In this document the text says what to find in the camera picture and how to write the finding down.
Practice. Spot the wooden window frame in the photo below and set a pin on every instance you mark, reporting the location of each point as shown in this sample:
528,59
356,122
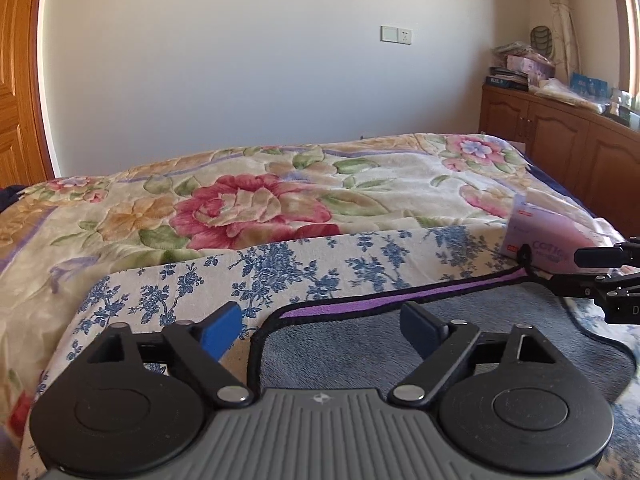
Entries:
627,30

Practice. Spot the dark cloth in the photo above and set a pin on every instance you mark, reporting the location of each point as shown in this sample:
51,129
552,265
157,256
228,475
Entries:
7,199

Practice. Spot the wooden door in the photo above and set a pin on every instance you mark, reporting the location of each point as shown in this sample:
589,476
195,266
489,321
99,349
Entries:
17,85

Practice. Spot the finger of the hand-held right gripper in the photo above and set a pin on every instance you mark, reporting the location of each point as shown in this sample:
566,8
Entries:
575,285
597,256

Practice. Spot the dark blue bed sheet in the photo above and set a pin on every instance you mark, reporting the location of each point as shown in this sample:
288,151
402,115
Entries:
555,185

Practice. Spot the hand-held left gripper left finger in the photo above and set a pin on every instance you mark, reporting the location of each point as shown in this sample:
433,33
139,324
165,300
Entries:
226,329

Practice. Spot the clear bag of clutter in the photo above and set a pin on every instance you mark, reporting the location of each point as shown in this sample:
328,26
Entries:
514,50

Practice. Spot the wooden cabinet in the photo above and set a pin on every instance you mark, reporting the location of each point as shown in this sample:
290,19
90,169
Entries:
565,135

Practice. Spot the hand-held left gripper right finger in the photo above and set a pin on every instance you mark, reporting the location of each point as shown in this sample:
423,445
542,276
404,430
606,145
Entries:
418,329

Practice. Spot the stack of dark books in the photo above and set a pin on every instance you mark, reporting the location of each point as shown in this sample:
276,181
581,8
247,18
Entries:
505,80

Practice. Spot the patterned cream curtain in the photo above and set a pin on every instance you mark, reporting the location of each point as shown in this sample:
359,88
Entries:
562,20

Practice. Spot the floral plush blanket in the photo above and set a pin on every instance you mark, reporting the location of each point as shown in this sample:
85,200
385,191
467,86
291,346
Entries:
240,205

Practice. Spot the white wall switch plate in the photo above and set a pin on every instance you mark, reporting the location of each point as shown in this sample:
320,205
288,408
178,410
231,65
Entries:
396,34

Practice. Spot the clear plastic packaging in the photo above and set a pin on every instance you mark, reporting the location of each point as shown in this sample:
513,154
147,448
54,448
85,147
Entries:
622,107

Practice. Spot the blue floral bed sheet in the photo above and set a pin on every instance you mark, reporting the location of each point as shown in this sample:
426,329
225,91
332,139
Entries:
300,272

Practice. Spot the blue printed box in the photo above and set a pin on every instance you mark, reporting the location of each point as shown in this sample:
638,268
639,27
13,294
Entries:
589,85

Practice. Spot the grey towel with purple stripe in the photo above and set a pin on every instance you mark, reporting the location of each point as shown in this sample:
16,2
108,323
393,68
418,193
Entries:
380,345

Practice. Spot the purple tissue pack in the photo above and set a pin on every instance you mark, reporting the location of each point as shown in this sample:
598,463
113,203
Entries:
542,232

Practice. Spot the cream plastic bag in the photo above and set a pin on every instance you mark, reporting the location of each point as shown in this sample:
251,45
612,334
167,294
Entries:
562,92

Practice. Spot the pink box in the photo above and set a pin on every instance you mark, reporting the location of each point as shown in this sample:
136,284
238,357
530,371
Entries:
531,67

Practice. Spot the green woven fan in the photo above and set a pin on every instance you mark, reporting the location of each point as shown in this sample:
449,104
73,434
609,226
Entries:
541,41

